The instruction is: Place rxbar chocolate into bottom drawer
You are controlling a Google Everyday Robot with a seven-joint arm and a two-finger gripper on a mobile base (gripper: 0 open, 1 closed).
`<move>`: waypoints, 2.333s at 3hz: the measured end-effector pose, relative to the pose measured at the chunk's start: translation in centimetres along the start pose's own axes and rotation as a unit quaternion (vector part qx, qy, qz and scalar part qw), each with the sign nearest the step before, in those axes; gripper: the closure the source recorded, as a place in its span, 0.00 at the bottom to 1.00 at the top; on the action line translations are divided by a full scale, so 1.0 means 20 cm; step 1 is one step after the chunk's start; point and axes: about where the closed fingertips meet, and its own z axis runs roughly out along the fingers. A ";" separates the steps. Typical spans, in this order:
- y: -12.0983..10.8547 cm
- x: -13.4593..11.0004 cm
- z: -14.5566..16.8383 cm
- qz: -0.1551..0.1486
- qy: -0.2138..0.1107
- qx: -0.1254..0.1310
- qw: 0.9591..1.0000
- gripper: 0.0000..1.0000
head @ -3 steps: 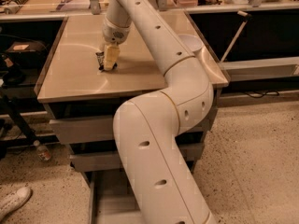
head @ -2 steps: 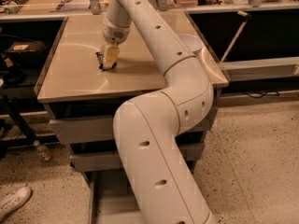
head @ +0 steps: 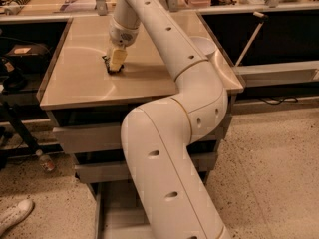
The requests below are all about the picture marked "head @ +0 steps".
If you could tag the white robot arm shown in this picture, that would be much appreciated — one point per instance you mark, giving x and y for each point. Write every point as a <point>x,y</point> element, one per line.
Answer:
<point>201,98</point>

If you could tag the middle grey drawer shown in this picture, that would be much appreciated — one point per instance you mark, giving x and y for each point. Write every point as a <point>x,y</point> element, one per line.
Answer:
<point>96,167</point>

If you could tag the black tripod stand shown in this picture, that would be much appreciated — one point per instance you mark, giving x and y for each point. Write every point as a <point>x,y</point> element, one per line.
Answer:
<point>10,116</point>

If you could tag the white ceramic bowl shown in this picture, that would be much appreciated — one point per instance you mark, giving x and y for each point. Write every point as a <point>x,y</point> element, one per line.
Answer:
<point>205,45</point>

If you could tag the white shoe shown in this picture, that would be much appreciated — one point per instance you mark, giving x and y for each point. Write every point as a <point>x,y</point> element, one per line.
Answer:
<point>15,214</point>

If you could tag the open bottom grey drawer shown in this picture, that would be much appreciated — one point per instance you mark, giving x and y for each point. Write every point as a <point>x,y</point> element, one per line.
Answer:
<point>116,213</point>

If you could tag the black bag with tag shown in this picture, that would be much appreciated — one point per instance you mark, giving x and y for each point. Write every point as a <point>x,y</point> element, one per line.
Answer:
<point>30,55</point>

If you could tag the grey drawer cabinet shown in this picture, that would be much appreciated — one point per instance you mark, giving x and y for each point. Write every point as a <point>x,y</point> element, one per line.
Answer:
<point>80,79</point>

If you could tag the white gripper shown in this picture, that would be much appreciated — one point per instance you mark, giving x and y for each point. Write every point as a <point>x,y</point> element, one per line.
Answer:
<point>122,37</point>

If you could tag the top grey drawer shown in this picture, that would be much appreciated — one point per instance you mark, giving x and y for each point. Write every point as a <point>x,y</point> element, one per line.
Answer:
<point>86,136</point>

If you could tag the dark chocolate rxbar wrapper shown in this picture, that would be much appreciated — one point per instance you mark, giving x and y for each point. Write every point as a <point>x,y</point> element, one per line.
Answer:
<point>108,67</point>

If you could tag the clear plastic bottle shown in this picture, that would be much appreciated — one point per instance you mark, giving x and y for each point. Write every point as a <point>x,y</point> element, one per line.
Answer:
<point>45,161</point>

